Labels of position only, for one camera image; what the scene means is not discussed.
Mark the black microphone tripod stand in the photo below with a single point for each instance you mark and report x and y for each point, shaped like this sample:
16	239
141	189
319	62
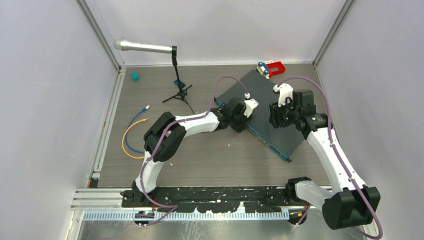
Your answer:
182	91

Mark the dark grey network switch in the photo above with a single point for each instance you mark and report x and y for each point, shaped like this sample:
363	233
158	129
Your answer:
282	141

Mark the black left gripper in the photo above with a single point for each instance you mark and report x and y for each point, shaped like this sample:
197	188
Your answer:
245	121

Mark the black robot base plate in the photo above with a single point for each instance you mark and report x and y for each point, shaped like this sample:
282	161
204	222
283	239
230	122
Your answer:
254	199

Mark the red blue toy truck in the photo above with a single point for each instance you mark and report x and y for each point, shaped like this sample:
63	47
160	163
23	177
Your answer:
270	68

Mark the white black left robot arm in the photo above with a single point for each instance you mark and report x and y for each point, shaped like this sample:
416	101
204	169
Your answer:
165	136

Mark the teal toy block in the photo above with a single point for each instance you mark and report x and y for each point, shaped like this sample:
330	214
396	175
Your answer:
135	76

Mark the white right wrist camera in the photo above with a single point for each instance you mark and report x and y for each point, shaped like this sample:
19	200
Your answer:
283	91

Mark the aluminium frame rail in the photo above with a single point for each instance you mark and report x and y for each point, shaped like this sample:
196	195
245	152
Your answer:
97	199

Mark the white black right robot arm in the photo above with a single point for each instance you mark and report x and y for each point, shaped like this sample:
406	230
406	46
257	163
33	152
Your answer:
350	202

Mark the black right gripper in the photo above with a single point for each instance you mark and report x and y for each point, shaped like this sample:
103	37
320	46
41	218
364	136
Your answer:
276	118

